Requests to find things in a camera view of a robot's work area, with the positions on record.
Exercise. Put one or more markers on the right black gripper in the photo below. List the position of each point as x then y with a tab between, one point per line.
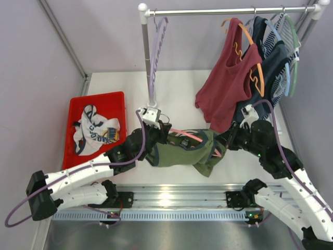
228	137

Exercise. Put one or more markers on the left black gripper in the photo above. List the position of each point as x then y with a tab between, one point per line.
163	130

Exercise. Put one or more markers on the pink plastic hanger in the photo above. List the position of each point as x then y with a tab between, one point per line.
190	135

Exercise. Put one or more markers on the green tank top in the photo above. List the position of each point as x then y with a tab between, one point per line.
202	151

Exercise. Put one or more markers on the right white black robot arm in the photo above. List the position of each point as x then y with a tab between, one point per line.
311	220

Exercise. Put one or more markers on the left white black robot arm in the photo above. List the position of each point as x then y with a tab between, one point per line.
88	183

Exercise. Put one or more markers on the orange plastic hanger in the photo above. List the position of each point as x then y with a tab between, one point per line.
256	73

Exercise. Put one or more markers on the maroon tank top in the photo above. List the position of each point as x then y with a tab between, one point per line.
228	82

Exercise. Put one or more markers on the white printed tank top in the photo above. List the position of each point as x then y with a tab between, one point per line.
93	131

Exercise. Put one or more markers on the light blue plastic hanger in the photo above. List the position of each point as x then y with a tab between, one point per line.
272	49

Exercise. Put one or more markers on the navy blue tank top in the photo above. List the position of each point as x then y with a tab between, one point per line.
274	58

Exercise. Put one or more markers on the purple plastic hanger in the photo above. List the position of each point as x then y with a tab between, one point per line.
156	49

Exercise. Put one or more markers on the green plastic hanger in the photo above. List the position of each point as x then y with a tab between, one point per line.
287	32

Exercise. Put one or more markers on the striped tank top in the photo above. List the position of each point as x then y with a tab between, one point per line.
274	35

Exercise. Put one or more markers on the red plastic bin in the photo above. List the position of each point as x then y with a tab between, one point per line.
109	105

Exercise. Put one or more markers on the metal clothes rack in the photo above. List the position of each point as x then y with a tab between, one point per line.
314	8

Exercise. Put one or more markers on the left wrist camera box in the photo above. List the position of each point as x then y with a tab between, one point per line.
150	116

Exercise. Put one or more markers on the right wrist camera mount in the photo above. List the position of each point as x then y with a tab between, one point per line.
250	116

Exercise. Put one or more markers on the aluminium mounting rail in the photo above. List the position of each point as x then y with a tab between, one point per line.
177	195

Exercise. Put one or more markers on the slotted cable duct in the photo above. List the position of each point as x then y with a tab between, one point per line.
154	215

